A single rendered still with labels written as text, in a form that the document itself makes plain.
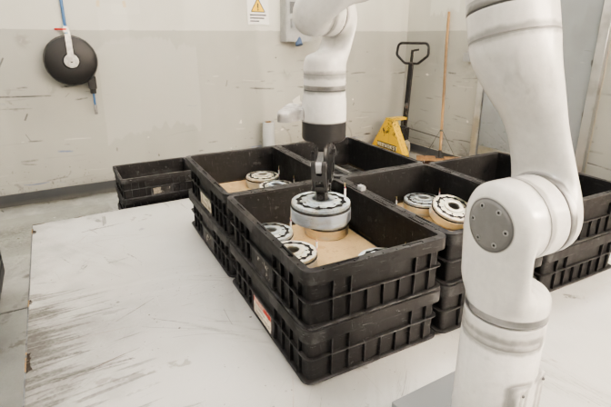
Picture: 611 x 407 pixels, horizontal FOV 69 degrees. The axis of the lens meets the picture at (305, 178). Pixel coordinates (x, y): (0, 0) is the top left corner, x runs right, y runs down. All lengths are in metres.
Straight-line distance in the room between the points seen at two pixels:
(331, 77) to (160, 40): 3.41
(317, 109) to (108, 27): 3.37
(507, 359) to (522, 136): 0.25
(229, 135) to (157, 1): 1.29
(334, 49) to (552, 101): 0.35
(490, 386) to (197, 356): 0.54
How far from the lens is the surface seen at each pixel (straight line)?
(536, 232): 0.50
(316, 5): 0.70
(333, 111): 0.73
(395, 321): 0.89
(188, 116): 4.17
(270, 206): 1.08
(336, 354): 0.84
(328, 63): 0.72
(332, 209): 0.73
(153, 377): 0.91
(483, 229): 0.52
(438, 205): 1.15
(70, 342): 1.05
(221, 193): 1.07
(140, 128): 4.10
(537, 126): 0.54
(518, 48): 0.51
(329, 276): 0.73
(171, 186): 2.46
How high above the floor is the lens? 1.28
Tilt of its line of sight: 18 degrees down
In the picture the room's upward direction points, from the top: straight up
